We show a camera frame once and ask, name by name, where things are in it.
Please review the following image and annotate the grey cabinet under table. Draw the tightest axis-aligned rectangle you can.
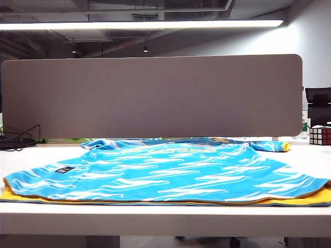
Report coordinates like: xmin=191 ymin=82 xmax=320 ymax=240
xmin=284 ymin=237 xmax=331 ymax=248

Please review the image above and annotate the Rubik's cube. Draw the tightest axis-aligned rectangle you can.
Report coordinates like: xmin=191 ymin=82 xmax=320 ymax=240
xmin=309 ymin=125 xmax=331 ymax=146

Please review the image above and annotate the black office chair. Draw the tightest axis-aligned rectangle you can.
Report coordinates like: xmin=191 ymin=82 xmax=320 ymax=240
xmin=305 ymin=87 xmax=331 ymax=128

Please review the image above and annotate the plastic bottle with green label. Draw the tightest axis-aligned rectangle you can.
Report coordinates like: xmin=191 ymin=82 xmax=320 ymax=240
xmin=301 ymin=86 xmax=310 ymax=140

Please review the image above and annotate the long ceiling light strip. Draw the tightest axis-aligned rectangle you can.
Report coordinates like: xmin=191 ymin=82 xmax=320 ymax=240
xmin=0 ymin=19 xmax=284 ymax=32

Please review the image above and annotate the grey-brown desk divider panel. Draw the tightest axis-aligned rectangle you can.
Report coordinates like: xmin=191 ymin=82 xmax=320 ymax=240
xmin=1 ymin=53 xmax=304 ymax=142

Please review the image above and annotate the black cable bundle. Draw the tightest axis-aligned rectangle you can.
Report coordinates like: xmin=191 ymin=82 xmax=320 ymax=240
xmin=0 ymin=124 xmax=42 ymax=152

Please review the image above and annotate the black chair base with caster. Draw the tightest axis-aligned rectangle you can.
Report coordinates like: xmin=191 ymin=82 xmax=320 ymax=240
xmin=175 ymin=235 xmax=241 ymax=248

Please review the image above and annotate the green object behind divider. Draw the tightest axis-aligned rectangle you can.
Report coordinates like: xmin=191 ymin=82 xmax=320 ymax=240
xmin=38 ymin=137 xmax=94 ymax=144

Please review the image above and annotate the blue and yellow soccer jersey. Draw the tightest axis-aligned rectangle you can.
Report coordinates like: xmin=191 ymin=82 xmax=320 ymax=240
xmin=2 ymin=136 xmax=331 ymax=207

